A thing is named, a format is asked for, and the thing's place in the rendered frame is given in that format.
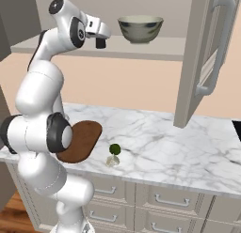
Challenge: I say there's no grey cabinet door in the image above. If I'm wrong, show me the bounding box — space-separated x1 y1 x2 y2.
0 0 42 61

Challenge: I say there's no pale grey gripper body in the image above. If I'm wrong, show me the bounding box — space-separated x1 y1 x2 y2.
92 20 112 40

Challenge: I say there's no black hob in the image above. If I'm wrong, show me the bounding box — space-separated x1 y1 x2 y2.
231 119 241 143

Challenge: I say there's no grey-green ceramic bowl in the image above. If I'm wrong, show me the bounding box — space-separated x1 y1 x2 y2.
117 15 165 45

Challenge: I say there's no beige cabinet door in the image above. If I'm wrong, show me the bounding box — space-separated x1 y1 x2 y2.
172 0 241 129

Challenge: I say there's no grey cabinet door handle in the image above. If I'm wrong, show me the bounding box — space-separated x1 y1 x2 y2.
194 0 237 97

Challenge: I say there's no beige cabinet shelf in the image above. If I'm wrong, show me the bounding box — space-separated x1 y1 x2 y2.
10 34 186 62

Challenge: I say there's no brown wooden cutting board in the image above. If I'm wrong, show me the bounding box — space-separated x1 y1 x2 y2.
56 119 104 164

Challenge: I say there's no grey drawer handle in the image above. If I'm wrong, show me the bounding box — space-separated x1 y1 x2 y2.
154 194 191 209
93 186 118 195
151 222 184 233
88 210 119 224

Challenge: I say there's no beige drawer front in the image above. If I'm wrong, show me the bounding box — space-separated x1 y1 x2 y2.
146 184 201 215
83 201 127 233
89 175 127 207
144 208 197 233

